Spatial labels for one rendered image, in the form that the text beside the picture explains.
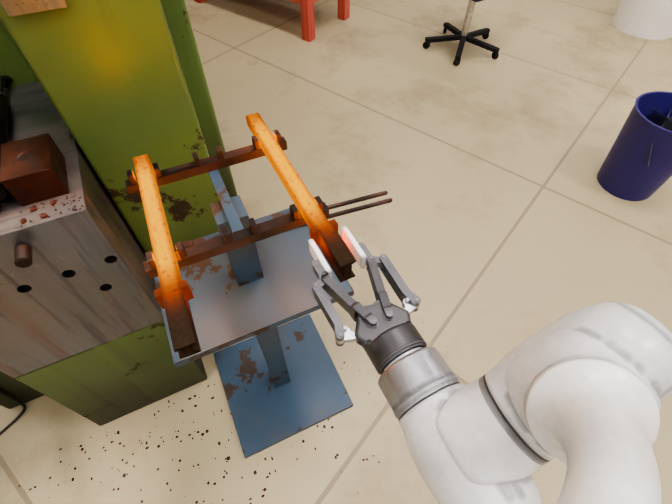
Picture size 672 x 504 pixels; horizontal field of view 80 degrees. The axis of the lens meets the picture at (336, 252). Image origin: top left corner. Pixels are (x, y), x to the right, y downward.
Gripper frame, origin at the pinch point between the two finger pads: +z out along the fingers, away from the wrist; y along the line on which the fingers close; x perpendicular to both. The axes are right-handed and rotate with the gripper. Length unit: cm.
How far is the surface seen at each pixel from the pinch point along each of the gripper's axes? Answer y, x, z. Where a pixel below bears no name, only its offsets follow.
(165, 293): -25.6, 1.8, 2.9
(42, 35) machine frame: -31, 18, 54
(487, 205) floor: 115, -97, 59
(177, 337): -25.6, 1.6, -4.6
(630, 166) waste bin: 176, -77, 36
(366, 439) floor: 7, -97, -11
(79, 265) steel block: -44, -19, 34
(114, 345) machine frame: -51, -52, 34
